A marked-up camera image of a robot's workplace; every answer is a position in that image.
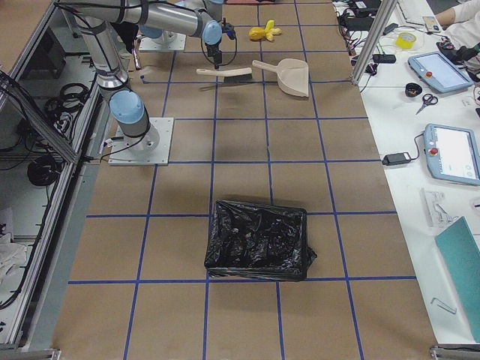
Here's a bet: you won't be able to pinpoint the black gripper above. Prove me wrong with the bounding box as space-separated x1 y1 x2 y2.
204 20 236 68

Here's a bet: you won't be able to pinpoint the beige hand brush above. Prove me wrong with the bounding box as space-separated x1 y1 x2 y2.
196 67 253 83

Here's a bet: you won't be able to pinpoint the beige plastic dustpan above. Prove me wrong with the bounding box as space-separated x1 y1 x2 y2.
252 58 309 98

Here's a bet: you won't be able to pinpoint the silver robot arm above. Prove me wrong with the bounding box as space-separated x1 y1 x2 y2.
139 25 177 44
54 1 233 152

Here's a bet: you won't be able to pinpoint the black lined trash bin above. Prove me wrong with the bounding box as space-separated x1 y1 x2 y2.
204 200 317 281

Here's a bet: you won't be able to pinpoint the yellow tape roll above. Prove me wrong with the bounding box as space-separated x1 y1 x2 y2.
395 31 417 50

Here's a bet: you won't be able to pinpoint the black power adapter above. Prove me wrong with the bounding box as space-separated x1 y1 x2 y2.
382 152 412 166

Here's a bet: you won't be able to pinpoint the black scissors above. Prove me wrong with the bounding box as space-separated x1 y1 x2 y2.
415 93 439 115

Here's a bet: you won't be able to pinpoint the upper teach pendant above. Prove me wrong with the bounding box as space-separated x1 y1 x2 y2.
407 52 473 94

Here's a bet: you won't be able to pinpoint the teach pendant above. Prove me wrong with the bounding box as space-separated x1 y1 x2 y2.
407 52 473 94
423 124 479 186

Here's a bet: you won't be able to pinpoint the lower teach pendant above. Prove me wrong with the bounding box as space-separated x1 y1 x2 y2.
423 124 479 186

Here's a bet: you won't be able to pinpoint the metal allen key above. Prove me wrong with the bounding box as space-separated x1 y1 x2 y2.
430 297 458 315

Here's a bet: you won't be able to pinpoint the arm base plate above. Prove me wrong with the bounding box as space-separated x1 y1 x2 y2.
108 117 174 166
139 31 186 53

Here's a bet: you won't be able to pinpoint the aluminium frame post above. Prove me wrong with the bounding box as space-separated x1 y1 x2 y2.
352 0 398 86

